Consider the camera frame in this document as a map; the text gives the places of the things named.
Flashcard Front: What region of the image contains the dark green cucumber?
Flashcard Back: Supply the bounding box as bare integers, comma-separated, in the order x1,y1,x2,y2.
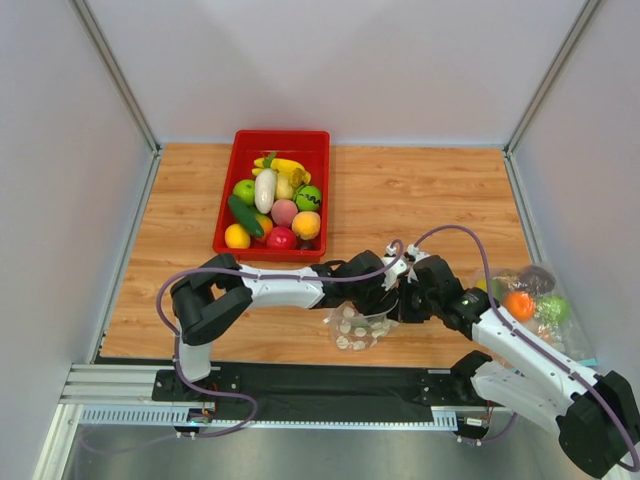
227,195,264,238

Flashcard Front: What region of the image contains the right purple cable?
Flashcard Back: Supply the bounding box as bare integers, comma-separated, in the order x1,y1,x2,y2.
412,223,640,474

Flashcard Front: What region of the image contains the small green watermelon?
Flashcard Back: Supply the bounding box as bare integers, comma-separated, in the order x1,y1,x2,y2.
293,185,322,212

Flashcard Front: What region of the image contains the left aluminium frame post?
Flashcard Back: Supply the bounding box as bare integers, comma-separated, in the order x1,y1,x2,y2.
67,0,164,154

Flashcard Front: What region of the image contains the polka dot zip bag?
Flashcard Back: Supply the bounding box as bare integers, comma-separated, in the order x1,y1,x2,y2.
323,302,399,352

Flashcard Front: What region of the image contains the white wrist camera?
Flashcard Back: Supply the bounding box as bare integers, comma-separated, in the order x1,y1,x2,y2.
404,244,430,266
381,242,409,291

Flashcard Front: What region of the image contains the dark purple plum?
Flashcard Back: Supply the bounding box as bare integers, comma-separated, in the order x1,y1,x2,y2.
298,240,315,251

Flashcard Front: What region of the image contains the yellow banana bunch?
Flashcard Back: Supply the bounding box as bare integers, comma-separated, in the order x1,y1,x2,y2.
251,155,311,188

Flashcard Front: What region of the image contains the green apple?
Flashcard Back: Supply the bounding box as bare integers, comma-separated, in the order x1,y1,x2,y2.
232,179,255,206

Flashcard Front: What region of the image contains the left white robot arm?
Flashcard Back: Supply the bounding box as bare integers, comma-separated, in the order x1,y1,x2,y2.
169,246,408,382

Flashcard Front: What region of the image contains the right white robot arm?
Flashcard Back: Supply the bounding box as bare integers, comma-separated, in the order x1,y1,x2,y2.
392,253,639,478

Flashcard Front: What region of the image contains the red plastic bin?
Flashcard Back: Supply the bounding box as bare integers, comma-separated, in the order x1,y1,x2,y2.
212,130,329,263

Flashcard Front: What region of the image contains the right aluminium frame post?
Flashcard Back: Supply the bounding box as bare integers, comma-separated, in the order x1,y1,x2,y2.
503,0,606,156

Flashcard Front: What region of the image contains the white radish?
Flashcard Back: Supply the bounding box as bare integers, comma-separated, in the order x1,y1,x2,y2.
254,152,277,214

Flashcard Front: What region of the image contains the white slotted cable duct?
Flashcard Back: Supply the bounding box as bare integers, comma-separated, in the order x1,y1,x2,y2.
78,405,490,431

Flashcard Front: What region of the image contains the red pomegranate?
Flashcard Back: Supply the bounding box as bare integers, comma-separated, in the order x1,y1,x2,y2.
266,226,297,250

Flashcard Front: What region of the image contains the aluminium frame post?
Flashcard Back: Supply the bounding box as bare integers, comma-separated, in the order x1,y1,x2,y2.
503,0,606,156
67,0,164,154

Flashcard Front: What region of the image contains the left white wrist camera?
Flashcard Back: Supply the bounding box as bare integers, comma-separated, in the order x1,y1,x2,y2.
381,242,409,291

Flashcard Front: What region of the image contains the yellow orange peach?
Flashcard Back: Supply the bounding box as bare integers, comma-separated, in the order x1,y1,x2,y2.
291,211,321,240

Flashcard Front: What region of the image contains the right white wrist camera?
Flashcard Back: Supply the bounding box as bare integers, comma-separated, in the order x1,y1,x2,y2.
404,244,430,266

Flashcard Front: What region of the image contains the green orange mango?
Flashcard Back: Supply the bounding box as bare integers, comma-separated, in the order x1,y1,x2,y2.
254,210,274,243

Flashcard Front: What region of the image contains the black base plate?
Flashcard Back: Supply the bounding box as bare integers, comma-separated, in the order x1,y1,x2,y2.
149,357,501,424

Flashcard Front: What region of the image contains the yellow pear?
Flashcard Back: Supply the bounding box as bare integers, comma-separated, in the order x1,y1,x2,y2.
275,172,295,200

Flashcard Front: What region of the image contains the pink peach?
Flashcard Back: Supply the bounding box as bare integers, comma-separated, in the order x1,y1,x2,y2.
271,199,298,228

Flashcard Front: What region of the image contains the clear bag of spare food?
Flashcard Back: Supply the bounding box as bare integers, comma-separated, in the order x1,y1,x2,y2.
469,264,597,367

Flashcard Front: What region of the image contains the aluminium front rail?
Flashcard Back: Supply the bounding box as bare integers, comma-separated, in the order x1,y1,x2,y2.
59,363,176,405

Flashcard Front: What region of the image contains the yellow lemon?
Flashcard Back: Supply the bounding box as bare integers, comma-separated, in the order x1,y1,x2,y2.
224,223,251,249

